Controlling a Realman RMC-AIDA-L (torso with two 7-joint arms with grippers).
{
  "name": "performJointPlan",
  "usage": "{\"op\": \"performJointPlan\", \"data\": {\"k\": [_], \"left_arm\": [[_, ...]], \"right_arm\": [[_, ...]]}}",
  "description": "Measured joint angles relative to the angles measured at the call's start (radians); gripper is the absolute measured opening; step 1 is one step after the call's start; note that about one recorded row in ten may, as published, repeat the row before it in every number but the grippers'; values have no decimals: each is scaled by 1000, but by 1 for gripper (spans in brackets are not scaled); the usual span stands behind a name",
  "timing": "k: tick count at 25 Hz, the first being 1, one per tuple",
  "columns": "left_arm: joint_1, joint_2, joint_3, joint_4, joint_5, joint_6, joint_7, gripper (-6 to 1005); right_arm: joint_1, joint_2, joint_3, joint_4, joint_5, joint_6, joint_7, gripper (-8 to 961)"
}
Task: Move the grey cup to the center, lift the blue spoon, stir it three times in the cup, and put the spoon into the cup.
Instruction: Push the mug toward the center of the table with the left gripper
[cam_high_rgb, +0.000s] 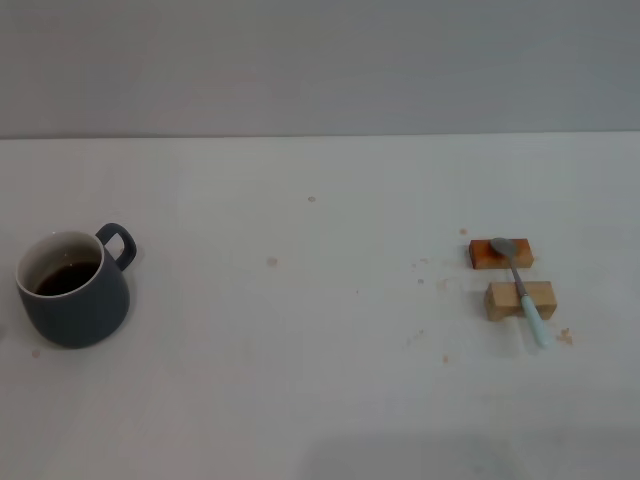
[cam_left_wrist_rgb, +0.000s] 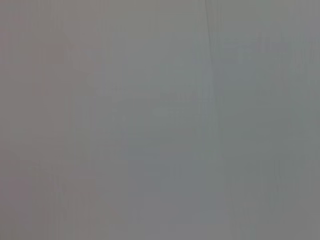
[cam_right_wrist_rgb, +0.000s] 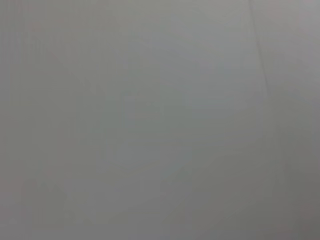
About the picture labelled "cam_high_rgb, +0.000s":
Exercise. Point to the dark grey ceramic cup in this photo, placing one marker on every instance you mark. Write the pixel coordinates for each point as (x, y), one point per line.
(75, 320)

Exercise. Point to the orange stained wooden block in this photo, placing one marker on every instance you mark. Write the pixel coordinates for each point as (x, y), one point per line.
(480, 256)

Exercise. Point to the light wooden bridge block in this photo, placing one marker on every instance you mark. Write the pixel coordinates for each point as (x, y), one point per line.
(500, 300)

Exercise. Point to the dark coffee liquid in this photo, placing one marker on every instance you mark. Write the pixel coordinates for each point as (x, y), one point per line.
(62, 280)

